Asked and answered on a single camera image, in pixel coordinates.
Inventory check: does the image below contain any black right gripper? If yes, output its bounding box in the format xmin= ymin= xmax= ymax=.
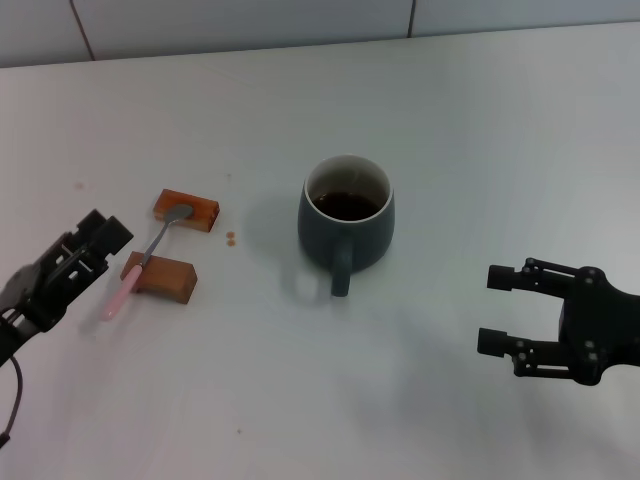
xmin=478 ymin=257 xmax=640 ymax=386

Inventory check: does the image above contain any pink handled metal spoon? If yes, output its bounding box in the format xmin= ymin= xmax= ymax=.
xmin=101 ymin=203 xmax=195 ymax=322

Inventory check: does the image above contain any black cable with silver plug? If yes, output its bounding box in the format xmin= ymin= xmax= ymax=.
xmin=0 ymin=357 xmax=24 ymax=449

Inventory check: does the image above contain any dark brown coffee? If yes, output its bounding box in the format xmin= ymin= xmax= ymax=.
xmin=312 ymin=191 xmax=382 ymax=222

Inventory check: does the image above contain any grey ceramic cup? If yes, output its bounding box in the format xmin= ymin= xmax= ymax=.
xmin=298 ymin=153 xmax=396 ymax=298

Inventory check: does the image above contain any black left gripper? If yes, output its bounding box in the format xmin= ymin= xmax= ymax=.
xmin=0 ymin=209 xmax=135 ymax=369

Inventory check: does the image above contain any reddish brown wooden block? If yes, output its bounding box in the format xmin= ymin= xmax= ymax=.
xmin=151 ymin=188 xmax=220 ymax=234

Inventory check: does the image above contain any light brown arched wooden block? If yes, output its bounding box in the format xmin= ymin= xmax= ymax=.
xmin=119 ymin=250 xmax=199 ymax=306

